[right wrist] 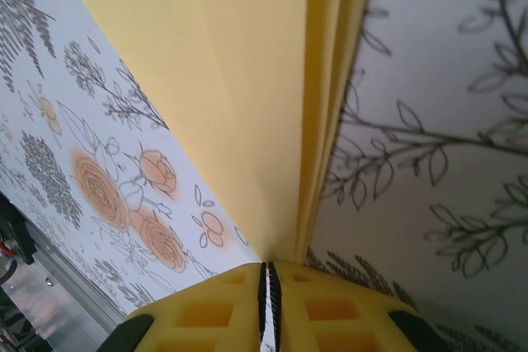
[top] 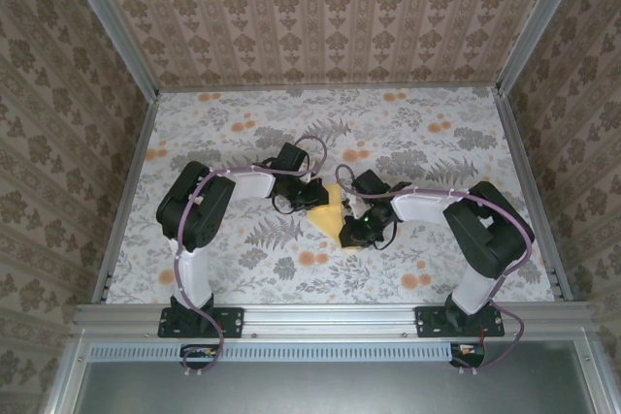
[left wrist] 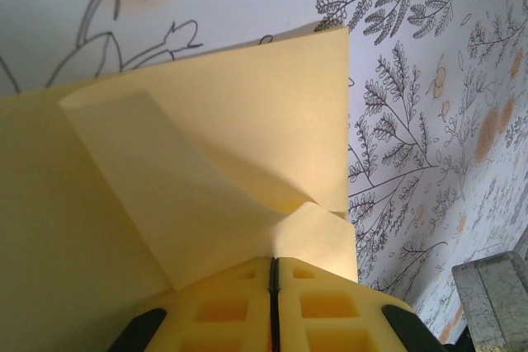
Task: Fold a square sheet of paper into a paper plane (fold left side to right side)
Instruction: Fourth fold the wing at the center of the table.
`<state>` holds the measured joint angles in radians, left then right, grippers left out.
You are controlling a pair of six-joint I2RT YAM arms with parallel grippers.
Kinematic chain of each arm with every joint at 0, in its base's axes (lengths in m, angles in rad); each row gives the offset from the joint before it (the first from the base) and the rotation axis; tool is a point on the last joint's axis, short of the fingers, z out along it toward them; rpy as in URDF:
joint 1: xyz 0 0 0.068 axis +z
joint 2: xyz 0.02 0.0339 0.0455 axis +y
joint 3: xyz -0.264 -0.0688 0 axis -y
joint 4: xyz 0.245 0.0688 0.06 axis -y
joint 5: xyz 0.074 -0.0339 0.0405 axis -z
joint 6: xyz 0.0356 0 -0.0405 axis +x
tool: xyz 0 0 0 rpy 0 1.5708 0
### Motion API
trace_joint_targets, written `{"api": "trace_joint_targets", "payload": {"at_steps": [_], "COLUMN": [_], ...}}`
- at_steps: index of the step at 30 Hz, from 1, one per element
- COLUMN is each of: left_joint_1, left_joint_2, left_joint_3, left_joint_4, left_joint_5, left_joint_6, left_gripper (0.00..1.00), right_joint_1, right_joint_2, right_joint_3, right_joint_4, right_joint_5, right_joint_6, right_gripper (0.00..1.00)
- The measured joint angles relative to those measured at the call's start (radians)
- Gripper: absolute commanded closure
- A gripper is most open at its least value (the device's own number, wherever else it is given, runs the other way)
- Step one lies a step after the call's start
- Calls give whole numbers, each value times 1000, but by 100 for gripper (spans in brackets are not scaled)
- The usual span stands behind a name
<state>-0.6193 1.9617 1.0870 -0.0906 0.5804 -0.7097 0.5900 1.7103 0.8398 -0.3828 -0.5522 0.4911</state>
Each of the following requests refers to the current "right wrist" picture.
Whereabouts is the long aluminium mounting rail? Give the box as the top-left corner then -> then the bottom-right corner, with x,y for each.
0,219 -> 127,352

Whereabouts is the floral table cover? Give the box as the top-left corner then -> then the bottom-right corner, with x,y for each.
0,0 -> 528,352

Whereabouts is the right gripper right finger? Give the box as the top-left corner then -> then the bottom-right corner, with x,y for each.
270,260 -> 449,352

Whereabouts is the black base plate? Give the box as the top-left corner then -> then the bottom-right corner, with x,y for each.
0,193 -> 36,265

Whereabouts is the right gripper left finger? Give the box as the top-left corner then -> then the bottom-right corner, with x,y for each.
97,263 -> 265,352

